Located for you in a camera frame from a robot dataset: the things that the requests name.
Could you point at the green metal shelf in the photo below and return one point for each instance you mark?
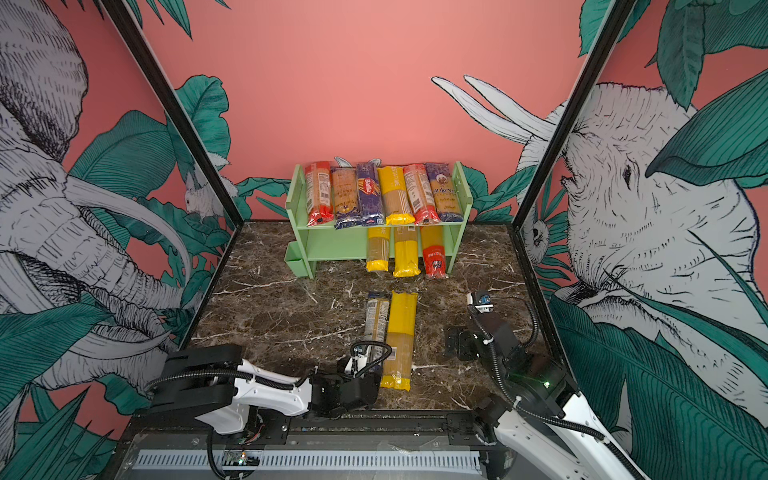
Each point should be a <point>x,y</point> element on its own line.
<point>315,244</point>

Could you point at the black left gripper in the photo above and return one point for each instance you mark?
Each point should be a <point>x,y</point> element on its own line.
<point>377,382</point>

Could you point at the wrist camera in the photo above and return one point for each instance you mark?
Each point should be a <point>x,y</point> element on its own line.
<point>356,364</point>
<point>480,301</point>

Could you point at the blue Barilla spaghetti bag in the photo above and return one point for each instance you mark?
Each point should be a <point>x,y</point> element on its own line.
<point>369,194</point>

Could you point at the red white-label spaghetti bag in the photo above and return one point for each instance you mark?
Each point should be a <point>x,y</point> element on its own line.
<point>318,193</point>

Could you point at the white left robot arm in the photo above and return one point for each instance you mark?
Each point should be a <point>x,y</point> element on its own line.
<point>218,387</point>

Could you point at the clear blue spaghetti bag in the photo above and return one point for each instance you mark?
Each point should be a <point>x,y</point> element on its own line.
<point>377,314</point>

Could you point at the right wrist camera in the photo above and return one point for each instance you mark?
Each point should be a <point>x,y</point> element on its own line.
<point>480,301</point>

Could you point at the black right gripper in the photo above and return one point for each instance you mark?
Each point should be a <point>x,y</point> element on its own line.
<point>465,336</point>

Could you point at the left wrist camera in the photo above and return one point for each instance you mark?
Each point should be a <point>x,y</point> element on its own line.
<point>356,364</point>

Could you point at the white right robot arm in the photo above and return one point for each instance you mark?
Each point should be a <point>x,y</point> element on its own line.
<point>539,413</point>

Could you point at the red yellow spaghetti bag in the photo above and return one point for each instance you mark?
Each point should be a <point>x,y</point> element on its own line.
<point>433,252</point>

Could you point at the white vented strip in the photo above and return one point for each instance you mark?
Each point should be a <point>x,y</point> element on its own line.
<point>463,462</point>

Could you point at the red spaghetti bag white label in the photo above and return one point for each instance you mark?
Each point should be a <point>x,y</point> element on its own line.
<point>420,194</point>

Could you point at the Ankara spaghetti bag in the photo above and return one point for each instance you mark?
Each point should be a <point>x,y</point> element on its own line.
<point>444,194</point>

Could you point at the blue yellow spaghetti bag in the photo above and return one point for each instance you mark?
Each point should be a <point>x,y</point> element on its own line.
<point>346,206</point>

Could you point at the black enclosure frame post right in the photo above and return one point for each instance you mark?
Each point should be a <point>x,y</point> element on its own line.
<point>613,24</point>

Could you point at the black enclosure frame post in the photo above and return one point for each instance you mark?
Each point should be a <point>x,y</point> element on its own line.
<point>613,24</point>
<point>131,33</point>

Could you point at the yellow Pastatime spaghetti bag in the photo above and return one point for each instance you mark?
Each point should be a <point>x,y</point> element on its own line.
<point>395,196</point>

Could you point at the black enclosure frame post left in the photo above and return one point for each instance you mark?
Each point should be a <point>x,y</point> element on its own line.
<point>131,33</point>

